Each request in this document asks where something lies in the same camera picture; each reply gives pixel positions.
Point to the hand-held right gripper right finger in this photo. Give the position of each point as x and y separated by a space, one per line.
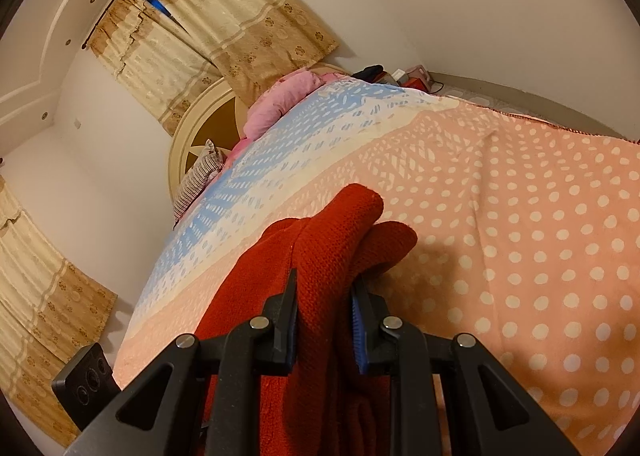
359 336

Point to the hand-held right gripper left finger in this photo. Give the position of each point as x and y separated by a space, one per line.
290 336

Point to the red knitted sweater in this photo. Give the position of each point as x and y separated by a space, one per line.
320 256

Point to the beige floral curtain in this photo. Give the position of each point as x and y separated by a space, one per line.
240 11
40 286
145 61

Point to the striped pillow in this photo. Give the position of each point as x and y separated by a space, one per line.
192 186

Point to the polka dot blanket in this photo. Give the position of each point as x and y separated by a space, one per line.
500 216

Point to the pink patterned bed sheet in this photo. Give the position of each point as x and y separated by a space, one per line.
235 151

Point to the cream wooden headboard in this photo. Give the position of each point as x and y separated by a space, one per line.
210 116

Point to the pink pillow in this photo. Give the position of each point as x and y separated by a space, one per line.
280 101

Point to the red box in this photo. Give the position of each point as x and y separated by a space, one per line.
416 83

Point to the black cloth item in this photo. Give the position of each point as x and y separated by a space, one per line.
369 73

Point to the white box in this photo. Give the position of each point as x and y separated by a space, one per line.
398 76

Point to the pink box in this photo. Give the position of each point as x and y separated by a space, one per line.
417 72

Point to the blue object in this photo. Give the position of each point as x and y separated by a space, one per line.
159 6

